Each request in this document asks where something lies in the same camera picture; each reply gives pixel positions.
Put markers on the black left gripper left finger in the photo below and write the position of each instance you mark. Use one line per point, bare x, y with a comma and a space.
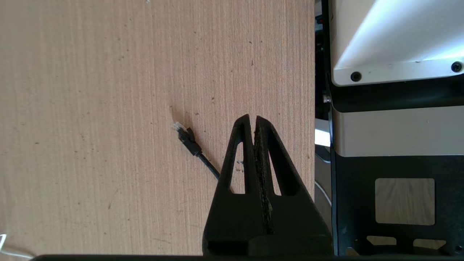
224, 224

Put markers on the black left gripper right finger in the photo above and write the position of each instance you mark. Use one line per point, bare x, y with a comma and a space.
297, 217

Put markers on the white and black robot torso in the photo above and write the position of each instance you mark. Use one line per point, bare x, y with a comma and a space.
398, 130

